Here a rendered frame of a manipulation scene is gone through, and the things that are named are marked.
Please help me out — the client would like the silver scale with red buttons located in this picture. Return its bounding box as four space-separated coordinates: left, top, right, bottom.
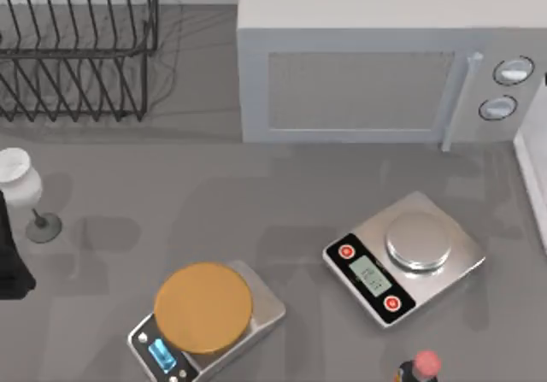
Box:
321 191 487 328

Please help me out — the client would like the pale microwave oven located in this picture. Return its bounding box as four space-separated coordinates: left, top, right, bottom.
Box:
236 0 547 145

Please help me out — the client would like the scale with orange plate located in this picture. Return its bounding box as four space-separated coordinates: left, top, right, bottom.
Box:
126 260 287 382

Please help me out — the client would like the small microwave knob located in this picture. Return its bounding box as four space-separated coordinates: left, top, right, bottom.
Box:
478 94 519 121

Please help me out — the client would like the white wine glass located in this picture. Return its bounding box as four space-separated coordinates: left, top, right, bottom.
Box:
0 148 63 244

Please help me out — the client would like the dark bottle with pink cap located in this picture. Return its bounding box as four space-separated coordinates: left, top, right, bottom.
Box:
393 349 443 382

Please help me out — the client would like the microwave door handle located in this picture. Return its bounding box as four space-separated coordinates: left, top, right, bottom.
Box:
441 51 485 152

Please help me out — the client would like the large microwave knob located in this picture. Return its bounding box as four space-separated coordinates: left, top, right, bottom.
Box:
492 56 536 86

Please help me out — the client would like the black wire dish rack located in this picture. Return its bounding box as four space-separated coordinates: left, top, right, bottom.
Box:
0 0 162 123

